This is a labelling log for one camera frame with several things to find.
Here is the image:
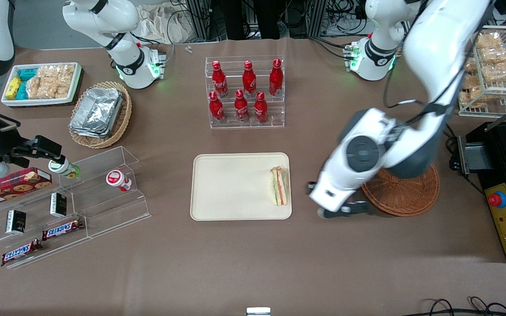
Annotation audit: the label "clear acrylic bottle rack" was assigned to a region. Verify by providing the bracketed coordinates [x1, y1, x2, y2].
[205, 56, 286, 129]

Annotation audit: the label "red cola bottle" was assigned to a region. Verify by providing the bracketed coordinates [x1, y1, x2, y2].
[209, 91, 225, 124]
[242, 61, 257, 99]
[253, 91, 268, 124]
[269, 58, 284, 97]
[234, 89, 250, 123]
[211, 61, 229, 99]

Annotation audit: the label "yellow snack packet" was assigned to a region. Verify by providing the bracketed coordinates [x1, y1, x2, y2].
[6, 77, 23, 101]

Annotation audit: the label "beige plastic tray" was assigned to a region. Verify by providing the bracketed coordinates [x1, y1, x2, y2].
[190, 152, 293, 221]

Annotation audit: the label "small black box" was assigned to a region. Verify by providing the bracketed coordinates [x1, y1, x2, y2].
[6, 210, 27, 234]
[50, 192, 68, 219]

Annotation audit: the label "black machine housing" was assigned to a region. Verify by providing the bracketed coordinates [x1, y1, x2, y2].
[457, 122, 506, 263]

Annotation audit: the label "oval tan wicker basket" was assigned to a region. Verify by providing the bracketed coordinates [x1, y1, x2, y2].
[69, 81, 133, 149]

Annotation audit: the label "green white drink bottle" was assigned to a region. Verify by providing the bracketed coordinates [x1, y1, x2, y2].
[48, 157, 80, 179]

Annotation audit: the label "black floor cable loops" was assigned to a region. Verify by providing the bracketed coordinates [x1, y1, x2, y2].
[413, 297, 506, 316]

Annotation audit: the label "Snickers chocolate bar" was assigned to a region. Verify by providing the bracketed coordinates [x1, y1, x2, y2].
[1, 239, 43, 267]
[41, 218, 85, 241]

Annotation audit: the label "white rectangular snack tray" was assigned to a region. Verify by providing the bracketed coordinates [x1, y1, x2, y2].
[1, 62, 83, 108]

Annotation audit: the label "red tartan cookie box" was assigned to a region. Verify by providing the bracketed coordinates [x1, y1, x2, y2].
[0, 167, 53, 209]

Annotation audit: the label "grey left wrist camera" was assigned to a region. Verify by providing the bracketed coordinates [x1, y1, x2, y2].
[317, 200, 371, 219]

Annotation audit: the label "beige cloth bag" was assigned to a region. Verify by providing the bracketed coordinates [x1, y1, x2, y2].
[137, 4, 201, 44]

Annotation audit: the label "round brown wicker basket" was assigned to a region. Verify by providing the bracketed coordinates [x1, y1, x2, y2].
[361, 163, 441, 217]

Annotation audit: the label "black base cable bundle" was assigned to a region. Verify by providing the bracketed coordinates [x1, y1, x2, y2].
[309, 37, 351, 60]

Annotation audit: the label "clear rice cracker pack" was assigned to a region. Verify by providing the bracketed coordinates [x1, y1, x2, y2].
[27, 77, 56, 100]
[38, 65, 76, 82]
[53, 79, 73, 99]

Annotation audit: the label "red white drink bottle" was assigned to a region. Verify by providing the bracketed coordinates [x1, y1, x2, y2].
[106, 170, 133, 192]

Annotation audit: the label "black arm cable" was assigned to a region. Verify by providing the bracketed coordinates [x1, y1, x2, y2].
[383, 0, 493, 128]

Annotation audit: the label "aluminium frame post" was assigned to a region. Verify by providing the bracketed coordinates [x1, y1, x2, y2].
[186, 0, 213, 42]
[307, 0, 329, 38]

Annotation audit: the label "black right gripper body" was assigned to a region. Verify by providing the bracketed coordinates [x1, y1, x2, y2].
[0, 116, 28, 164]

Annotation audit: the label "clear acrylic stepped shelf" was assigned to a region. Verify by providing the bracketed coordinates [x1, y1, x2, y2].
[0, 176, 91, 269]
[58, 146, 152, 240]

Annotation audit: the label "person in black trousers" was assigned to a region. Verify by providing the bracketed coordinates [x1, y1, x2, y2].
[220, 0, 282, 41]

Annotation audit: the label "triangular sandwich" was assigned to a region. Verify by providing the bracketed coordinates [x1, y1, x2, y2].
[270, 166, 289, 206]

